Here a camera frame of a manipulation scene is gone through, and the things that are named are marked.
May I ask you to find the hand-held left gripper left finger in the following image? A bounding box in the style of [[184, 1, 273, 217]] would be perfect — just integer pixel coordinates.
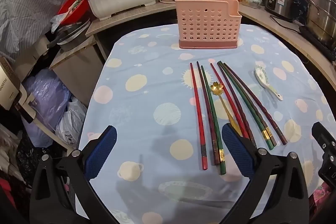
[[29, 125, 117, 224]]

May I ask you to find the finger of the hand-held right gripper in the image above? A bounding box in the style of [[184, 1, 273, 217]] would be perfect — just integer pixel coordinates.
[[311, 122, 336, 153]]

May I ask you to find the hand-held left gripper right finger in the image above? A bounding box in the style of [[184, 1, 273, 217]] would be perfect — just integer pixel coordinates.
[[222, 123, 310, 224]]

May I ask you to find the green chopstick gold band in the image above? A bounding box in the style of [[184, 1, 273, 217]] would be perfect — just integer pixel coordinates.
[[201, 65, 227, 176]]

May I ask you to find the dark red chopstick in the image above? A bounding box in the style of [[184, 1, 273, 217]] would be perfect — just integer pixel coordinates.
[[224, 63, 288, 146], [217, 62, 258, 148], [222, 62, 278, 148], [197, 61, 220, 165]]

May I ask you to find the white ceramic floral spoon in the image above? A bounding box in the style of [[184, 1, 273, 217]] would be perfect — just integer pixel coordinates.
[[254, 65, 284, 102]]

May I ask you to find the pink perforated utensil holder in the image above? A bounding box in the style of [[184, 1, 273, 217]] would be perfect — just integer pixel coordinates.
[[175, 0, 240, 50]]

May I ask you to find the white plastic bag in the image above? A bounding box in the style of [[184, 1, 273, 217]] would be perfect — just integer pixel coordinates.
[[55, 98, 87, 146]]

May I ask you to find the gold flower spoon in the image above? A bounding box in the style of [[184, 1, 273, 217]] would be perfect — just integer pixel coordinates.
[[209, 81, 242, 136]]

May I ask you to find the purple plastic bag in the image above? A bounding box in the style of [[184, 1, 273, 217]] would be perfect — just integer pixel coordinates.
[[22, 69, 71, 147]]

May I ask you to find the blue planet print tablecloth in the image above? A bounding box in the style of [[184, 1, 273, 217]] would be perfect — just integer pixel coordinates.
[[76, 23, 330, 224]]

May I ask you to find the wooden cabinet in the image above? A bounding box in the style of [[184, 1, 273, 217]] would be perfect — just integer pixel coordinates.
[[50, 38, 105, 106]]

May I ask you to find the black induction cooker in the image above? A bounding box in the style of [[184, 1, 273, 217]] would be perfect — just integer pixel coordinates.
[[298, 26, 336, 62]]

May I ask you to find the white appliance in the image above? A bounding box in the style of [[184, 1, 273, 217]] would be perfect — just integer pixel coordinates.
[[0, 56, 36, 122]]

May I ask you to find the cardboard box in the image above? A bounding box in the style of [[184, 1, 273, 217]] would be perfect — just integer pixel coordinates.
[[13, 35, 50, 69]]

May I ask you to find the large steel pot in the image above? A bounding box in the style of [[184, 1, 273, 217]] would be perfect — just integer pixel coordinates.
[[304, 0, 336, 48]]

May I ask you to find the black frying pan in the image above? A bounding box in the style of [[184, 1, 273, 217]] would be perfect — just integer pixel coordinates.
[[47, 22, 90, 48]]

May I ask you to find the wooden counter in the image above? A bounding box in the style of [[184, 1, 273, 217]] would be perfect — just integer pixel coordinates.
[[85, 0, 336, 98]]

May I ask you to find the steel rice cooker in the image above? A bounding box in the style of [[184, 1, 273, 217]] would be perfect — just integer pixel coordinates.
[[265, 0, 300, 22]]

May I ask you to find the red plastic basin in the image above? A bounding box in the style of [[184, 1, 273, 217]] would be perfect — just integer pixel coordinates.
[[57, 0, 91, 25]]

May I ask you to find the glass food container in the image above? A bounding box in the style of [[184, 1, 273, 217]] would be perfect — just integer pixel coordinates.
[[240, 0, 262, 7]]

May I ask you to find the grey striped cloth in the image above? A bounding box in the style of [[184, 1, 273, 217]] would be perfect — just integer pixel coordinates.
[[0, 0, 92, 56]]

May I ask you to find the black power cable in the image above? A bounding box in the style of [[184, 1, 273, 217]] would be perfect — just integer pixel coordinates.
[[270, 15, 302, 30]]

